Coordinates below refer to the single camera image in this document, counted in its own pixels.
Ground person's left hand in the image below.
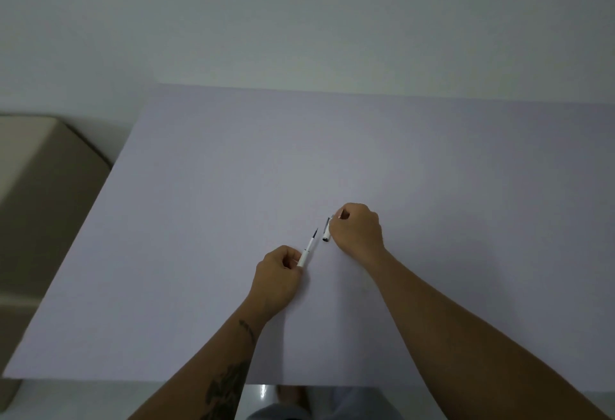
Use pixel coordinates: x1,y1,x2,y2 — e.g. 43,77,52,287
246,245,304,324

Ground person's right hand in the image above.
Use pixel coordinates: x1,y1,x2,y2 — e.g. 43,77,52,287
329,202,390,269

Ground white pen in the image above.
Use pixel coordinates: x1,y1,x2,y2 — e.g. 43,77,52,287
296,228,319,269

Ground person's left forearm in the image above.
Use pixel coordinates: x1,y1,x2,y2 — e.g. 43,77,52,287
127,299,266,420

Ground person's right forearm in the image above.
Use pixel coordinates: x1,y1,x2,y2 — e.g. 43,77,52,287
367,251,612,420

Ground person's grey shorts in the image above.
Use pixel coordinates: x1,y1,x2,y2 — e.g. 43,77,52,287
246,384,403,420

